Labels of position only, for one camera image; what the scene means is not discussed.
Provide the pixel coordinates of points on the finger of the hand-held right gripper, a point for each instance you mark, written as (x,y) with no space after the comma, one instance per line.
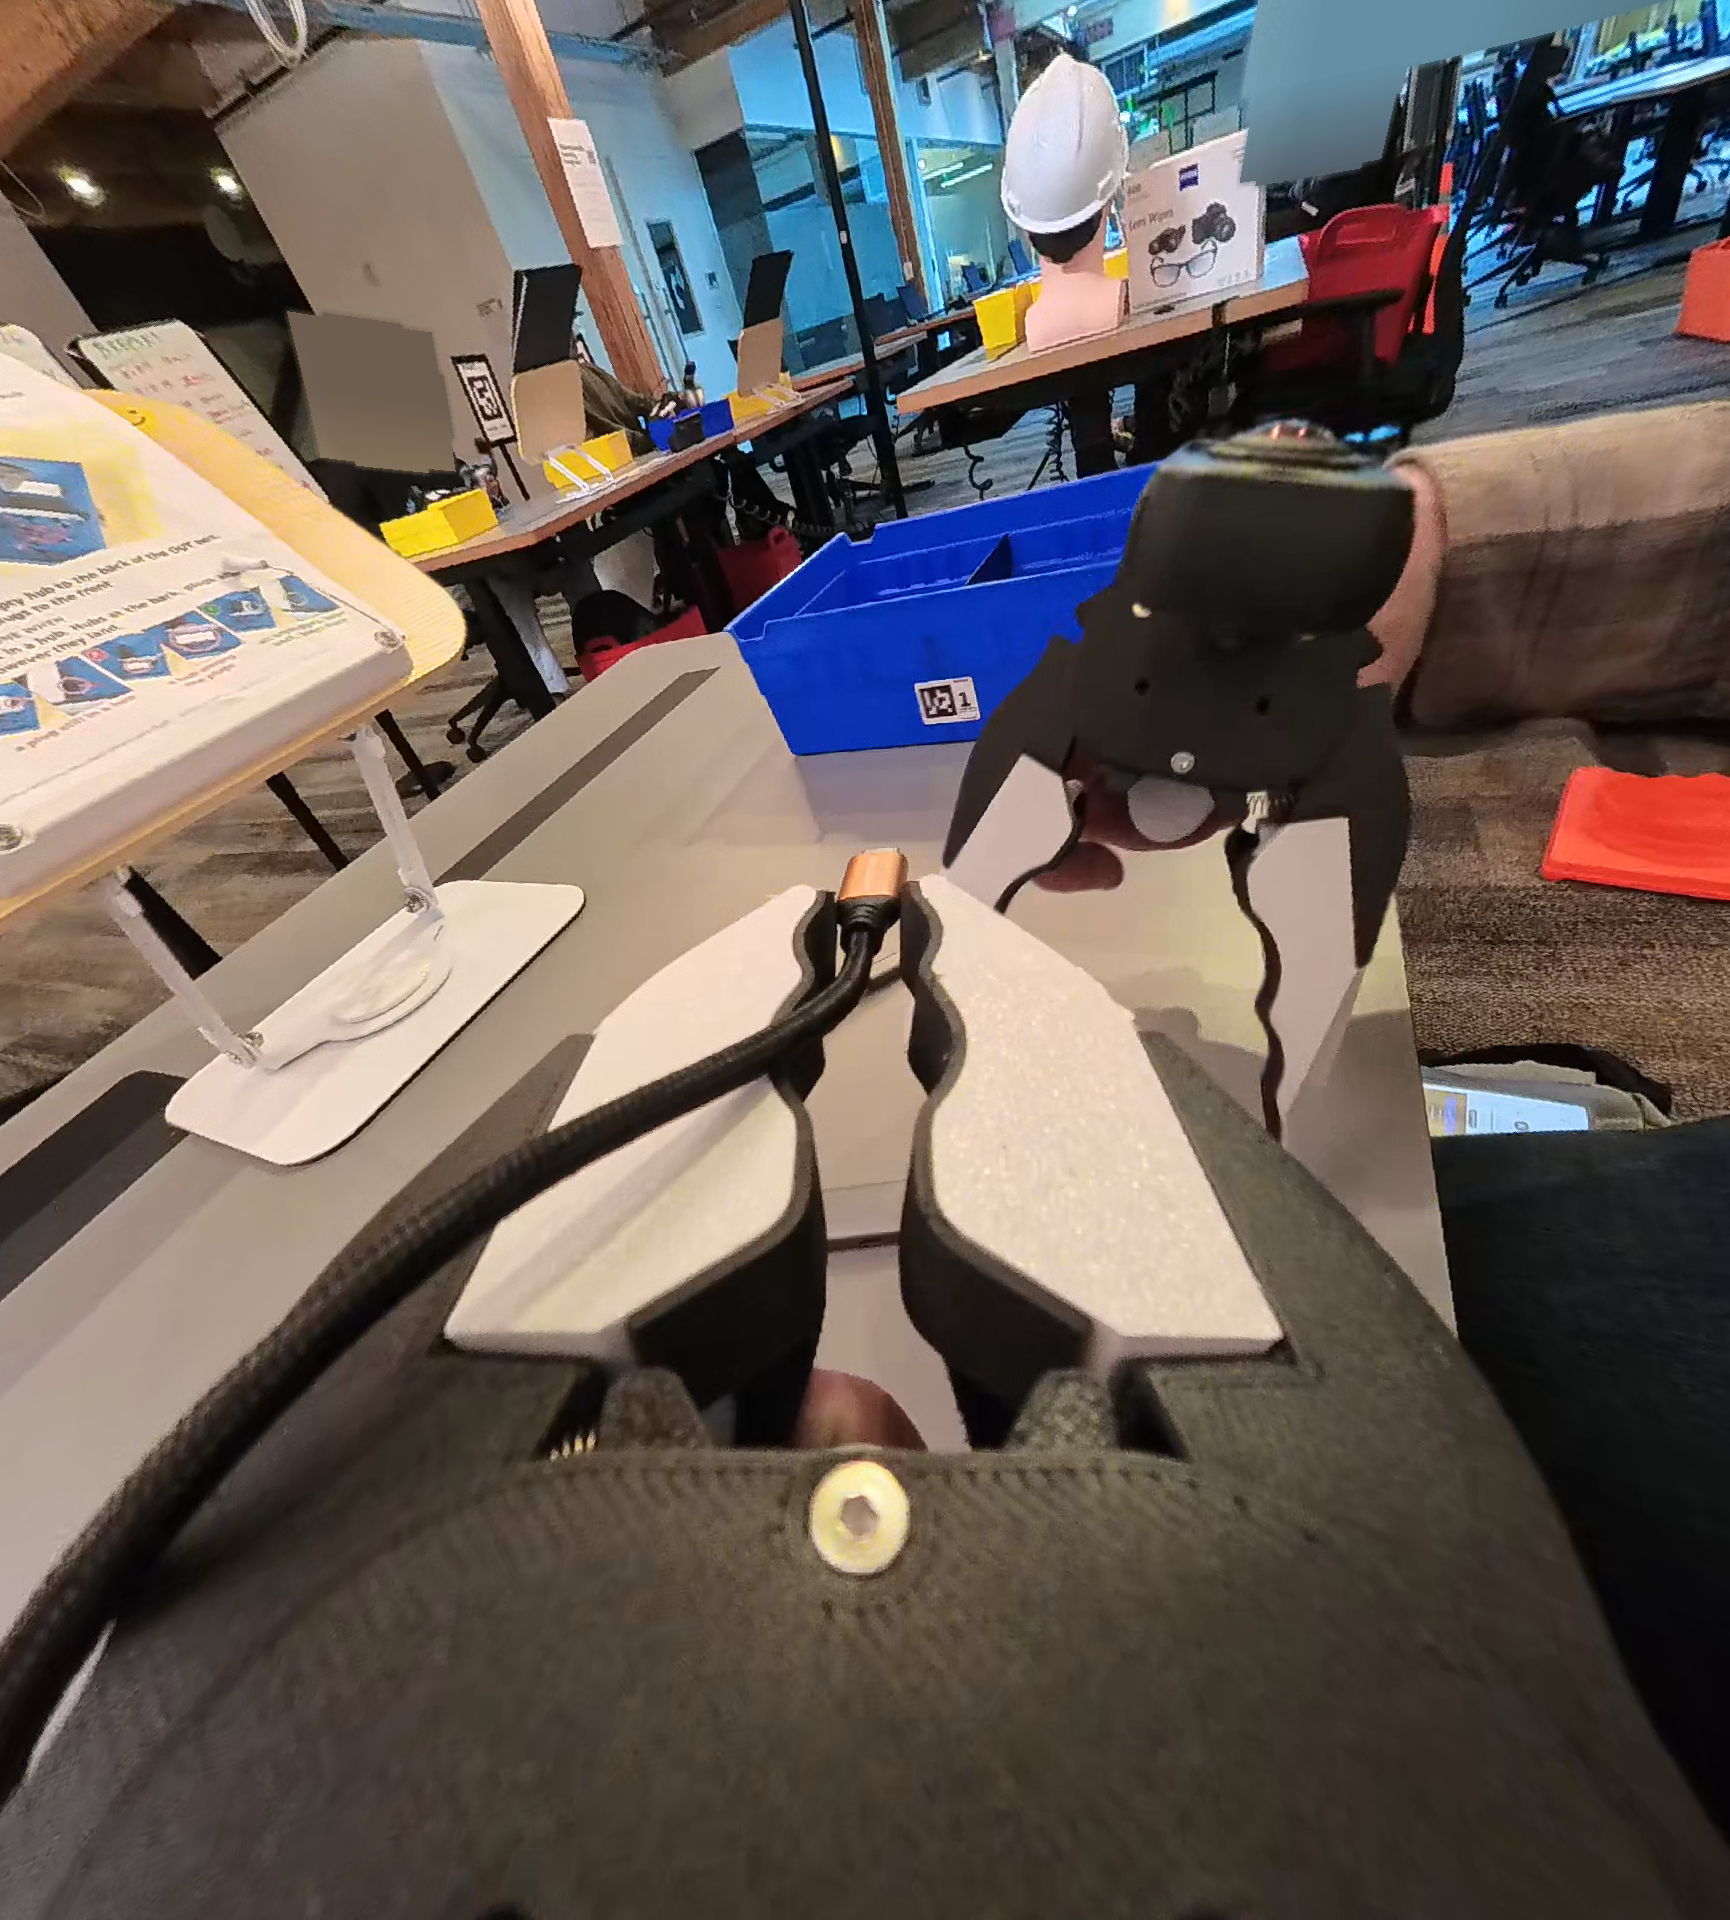
(1171,814)

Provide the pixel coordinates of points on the black and tan display board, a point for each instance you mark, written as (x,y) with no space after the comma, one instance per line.
(547,315)

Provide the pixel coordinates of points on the paper notice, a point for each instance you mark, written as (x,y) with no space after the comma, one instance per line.
(585,181)

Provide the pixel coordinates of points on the white document stand with instructions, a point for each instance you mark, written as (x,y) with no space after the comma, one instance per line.
(131,600)

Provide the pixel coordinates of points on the white hard hat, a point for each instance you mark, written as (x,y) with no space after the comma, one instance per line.
(1063,143)

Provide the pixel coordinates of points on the person's dark clothing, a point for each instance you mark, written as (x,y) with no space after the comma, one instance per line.
(1630,1500)

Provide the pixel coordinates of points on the red office chair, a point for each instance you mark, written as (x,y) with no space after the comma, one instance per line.
(1361,271)

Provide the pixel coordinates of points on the wooden post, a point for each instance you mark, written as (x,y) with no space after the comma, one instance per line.
(528,61)

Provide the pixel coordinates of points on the yellow bin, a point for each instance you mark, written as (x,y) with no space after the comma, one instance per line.
(595,459)
(996,319)
(438,524)

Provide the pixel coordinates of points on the black pole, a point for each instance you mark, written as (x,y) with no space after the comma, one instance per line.
(847,255)

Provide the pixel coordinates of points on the white box with glasses print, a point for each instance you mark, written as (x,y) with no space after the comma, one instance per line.
(1194,225)

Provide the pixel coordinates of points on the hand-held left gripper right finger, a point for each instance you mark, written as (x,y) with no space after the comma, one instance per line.
(1091,1171)

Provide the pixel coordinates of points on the small whiteboard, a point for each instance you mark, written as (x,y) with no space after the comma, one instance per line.
(229,391)

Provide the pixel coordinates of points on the large blue plastic bin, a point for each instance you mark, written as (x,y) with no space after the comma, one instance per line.
(865,660)

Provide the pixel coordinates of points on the black and white marker sign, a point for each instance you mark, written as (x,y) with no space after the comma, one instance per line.
(483,393)

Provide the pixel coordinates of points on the pink mannequin head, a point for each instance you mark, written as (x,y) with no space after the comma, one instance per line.
(1075,293)

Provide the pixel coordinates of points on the person's right forearm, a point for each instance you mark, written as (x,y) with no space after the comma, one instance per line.
(1630,570)

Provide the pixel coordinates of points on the person's right hand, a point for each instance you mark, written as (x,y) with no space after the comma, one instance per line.
(1091,862)

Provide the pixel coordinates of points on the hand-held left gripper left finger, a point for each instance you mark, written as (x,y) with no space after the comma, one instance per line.
(654,1245)

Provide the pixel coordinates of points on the small blue bin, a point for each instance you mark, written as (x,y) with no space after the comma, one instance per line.
(693,424)

